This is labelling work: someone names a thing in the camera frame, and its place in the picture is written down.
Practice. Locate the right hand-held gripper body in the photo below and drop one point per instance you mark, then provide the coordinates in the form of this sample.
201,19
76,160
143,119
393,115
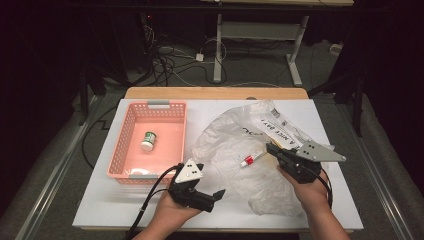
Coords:
300,166

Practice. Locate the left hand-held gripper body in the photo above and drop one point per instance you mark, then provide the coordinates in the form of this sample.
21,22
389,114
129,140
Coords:
191,196

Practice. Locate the red and white tube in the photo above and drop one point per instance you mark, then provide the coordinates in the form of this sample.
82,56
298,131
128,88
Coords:
250,160

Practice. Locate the pink plastic basket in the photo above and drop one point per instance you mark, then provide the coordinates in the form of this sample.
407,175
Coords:
166,150

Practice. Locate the clear printed plastic bag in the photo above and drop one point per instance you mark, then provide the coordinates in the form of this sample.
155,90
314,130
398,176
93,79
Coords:
233,140

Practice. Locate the white jar with green label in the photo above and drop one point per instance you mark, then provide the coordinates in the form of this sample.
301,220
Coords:
148,141

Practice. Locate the person's left hand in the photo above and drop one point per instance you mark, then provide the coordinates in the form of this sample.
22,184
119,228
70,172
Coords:
173,211

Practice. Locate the person's right hand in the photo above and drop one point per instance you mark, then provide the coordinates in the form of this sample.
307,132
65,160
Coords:
310,195

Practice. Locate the wooden table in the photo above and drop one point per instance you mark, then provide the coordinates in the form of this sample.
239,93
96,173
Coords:
200,93

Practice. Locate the black stand leg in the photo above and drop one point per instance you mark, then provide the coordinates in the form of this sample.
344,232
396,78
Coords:
83,100
358,100

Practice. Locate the white table cover sheet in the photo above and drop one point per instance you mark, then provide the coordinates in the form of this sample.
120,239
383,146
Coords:
96,206

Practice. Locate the white power adapter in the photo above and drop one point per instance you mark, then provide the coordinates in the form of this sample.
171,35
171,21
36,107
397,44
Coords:
199,57

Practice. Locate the white power strip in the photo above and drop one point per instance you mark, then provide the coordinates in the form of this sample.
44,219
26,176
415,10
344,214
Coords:
336,49

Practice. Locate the metal floor rail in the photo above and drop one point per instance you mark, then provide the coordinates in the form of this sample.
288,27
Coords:
376,180
56,166

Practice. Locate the white metal desk frame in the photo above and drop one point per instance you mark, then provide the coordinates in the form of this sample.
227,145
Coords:
218,46

